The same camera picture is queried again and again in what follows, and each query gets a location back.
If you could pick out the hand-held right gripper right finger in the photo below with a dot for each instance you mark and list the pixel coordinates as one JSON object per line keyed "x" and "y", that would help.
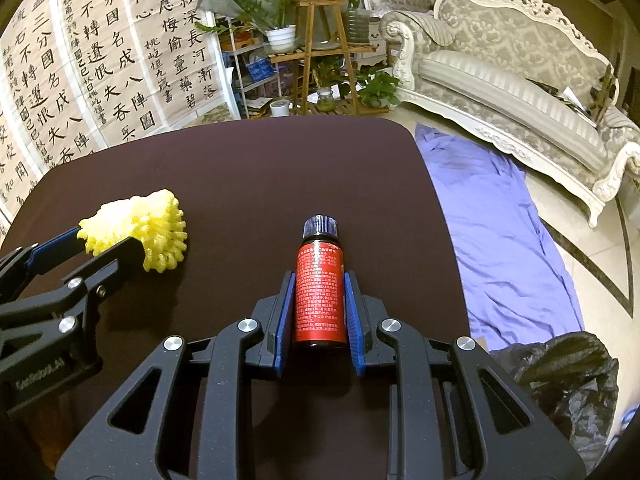
{"x": 354, "y": 330}

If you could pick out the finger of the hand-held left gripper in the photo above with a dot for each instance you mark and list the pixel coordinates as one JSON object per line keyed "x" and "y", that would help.
{"x": 85, "y": 290}
{"x": 50, "y": 251}

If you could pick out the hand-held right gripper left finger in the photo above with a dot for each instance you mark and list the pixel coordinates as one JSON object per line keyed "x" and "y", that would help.
{"x": 285, "y": 330}

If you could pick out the red label small bottle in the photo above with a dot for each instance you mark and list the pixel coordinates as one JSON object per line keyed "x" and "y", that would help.
{"x": 320, "y": 290}

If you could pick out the yellow foam net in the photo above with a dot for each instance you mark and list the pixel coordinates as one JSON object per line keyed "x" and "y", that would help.
{"x": 145, "y": 220}

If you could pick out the black trash bag bin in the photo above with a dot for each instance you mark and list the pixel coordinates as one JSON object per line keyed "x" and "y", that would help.
{"x": 575, "y": 390}

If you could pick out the calligraphy paper sheet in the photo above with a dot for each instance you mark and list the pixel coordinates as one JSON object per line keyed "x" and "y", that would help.
{"x": 110, "y": 65}
{"x": 15, "y": 175}
{"x": 45, "y": 90}
{"x": 175, "y": 45}

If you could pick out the purple cloth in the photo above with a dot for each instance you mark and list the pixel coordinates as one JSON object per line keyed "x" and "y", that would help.
{"x": 490, "y": 220}

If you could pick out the small white pot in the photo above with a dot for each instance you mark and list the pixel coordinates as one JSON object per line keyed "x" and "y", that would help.
{"x": 279, "y": 109}

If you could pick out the glass jar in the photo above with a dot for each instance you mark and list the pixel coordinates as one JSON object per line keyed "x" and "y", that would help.
{"x": 325, "y": 102}

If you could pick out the leafy floor plant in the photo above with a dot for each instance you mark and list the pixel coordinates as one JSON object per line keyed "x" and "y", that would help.
{"x": 380, "y": 91}

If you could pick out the metal shelf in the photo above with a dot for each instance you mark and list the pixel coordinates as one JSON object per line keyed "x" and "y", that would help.
{"x": 240, "y": 75}

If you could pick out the blue crate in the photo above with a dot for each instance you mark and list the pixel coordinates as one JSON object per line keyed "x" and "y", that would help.
{"x": 260, "y": 70}

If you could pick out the white side cabinet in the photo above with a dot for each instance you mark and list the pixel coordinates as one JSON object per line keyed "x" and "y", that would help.
{"x": 374, "y": 55}

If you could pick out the wooden plant stand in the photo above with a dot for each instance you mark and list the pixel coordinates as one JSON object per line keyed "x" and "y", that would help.
{"x": 315, "y": 50}

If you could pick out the ornate white sofa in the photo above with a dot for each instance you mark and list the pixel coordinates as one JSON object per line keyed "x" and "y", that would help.
{"x": 500, "y": 85}

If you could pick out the potted plant white pot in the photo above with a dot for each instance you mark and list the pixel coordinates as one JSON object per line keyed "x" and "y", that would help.
{"x": 280, "y": 39}

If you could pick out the pile of papers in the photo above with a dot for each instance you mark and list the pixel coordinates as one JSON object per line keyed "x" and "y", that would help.
{"x": 565, "y": 100}

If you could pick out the tall plant grey pot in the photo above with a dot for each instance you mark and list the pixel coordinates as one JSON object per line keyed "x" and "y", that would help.
{"x": 357, "y": 0}

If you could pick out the wooden object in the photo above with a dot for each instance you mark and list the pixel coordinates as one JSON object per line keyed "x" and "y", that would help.
{"x": 604, "y": 92}

